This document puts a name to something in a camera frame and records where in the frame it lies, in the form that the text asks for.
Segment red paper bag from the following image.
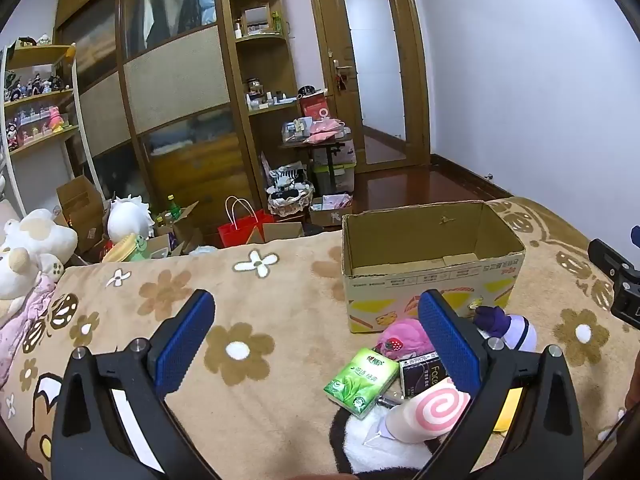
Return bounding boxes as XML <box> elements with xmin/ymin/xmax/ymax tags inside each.
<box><xmin>217</xmin><ymin>196</ymin><xmax>276</xmax><ymax>248</ymax></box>

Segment green tissue packet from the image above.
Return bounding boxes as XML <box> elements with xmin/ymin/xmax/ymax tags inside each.
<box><xmin>323</xmin><ymin>347</ymin><xmax>401</xmax><ymax>420</ymax></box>

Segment green yellow toy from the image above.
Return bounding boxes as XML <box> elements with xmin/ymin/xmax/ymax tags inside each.
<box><xmin>102</xmin><ymin>232</ymin><xmax>151</xmax><ymax>263</ymax></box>

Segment pink swirl roll plush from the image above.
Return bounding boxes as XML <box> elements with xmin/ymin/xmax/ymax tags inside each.
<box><xmin>387</xmin><ymin>379</ymin><xmax>472</xmax><ymax>445</ymax></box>

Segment flat cardboard box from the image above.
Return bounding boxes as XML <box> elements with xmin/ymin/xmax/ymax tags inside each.
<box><xmin>247</xmin><ymin>222</ymin><xmax>304</xmax><ymax>246</ymax></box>

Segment plastic storage box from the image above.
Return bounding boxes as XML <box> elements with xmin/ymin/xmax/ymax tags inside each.
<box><xmin>312</xmin><ymin>140</ymin><xmax>357</xmax><ymax>193</ymax></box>

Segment wooden wardrobe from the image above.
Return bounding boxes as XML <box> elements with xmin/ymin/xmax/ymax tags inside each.
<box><xmin>52</xmin><ymin>0</ymin><xmax>301</xmax><ymax>241</ymax></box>

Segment striped black white socks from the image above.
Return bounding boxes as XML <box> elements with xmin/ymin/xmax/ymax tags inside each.
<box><xmin>267</xmin><ymin>162</ymin><xmax>308</xmax><ymax>191</ymax></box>

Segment white shelf rack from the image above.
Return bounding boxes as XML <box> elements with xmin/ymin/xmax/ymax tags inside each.
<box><xmin>0</xmin><ymin>42</ymin><xmax>101</xmax><ymax>216</ymax></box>

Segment pink plush toy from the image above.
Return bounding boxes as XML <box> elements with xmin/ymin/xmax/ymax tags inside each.
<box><xmin>374</xmin><ymin>317</ymin><xmax>436</xmax><ymax>361</ymax></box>

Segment purple white plush doll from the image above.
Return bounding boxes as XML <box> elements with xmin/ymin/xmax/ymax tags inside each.
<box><xmin>472</xmin><ymin>305</ymin><xmax>538</xmax><ymax>353</ymax></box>

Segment open brown cardboard box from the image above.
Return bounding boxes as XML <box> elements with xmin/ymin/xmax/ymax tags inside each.
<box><xmin>56</xmin><ymin>175</ymin><xmax>113</xmax><ymax>256</ymax></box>

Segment white plush dog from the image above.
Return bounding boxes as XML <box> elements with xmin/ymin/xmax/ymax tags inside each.
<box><xmin>0</xmin><ymin>208</ymin><xmax>79</xmax><ymax>301</ymax></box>

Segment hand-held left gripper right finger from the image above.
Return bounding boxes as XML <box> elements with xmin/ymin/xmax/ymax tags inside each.
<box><xmin>417</xmin><ymin>289</ymin><xmax>586</xmax><ymax>480</ymax></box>

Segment small cardboard box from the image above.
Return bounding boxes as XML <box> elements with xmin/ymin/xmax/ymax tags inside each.
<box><xmin>309</xmin><ymin>195</ymin><xmax>353</xmax><ymax>226</ymax></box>

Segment yellow banana plush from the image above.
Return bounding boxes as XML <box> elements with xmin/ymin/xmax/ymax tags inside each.
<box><xmin>492</xmin><ymin>387</ymin><xmax>523</xmax><ymax>433</ymax></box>

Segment lace wicker basket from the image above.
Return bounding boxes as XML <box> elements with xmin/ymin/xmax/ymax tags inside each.
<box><xmin>266</xmin><ymin>182</ymin><xmax>316</xmax><ymax>218</ymax></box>

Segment pink cloth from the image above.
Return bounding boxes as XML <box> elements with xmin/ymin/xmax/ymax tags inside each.
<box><xmin>0</xmin><ymin>277</ymin><xmax>58</xmax><ymax>386</ymax></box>

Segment cardboard box with bottles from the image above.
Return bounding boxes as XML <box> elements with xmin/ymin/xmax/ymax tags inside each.
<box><xmin>150</xmin><ymin>201</ymin><xmax>203</xmax><ymax>256</ymax></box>

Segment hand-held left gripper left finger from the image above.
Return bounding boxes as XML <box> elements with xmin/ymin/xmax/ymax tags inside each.
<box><xmin>50</xmin><ymin>289</ymin><xmax>221</xmax><ymax>480</ymax></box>

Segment small wooden side table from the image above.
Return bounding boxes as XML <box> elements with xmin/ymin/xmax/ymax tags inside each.
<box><xmin>279</xmin><ymin>132</ymin><xmax>353</xmax><ymax>191</ymax></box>

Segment black tissue packet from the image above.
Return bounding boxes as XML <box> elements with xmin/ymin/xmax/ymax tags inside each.
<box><xmin>399</xmin><ymin>352</ymin><xmax>453</xmax><ymax>401</ymax></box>

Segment red box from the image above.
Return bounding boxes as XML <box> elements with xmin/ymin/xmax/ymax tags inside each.
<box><xmin>300</xmin><ymin>94</ymin><xmax>331</xmax><ymax>121</ymax></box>

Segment wooden door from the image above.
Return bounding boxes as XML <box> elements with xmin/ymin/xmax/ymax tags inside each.
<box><xmin>305</xmin><ymin>0</ymin><xmax>432</xmax><ymax>168</ymax></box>

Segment white round plush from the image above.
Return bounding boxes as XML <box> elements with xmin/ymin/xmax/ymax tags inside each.
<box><xmin>106</xmin><ymin>194</ymin><xmax>156</xmax><ymax>243</ymax></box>

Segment pink packets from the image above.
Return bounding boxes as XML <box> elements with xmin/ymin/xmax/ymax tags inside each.
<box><xmin>305</xmin><ymin>119</ymin><xmax>348</xmax><ymax>145</ymax></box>

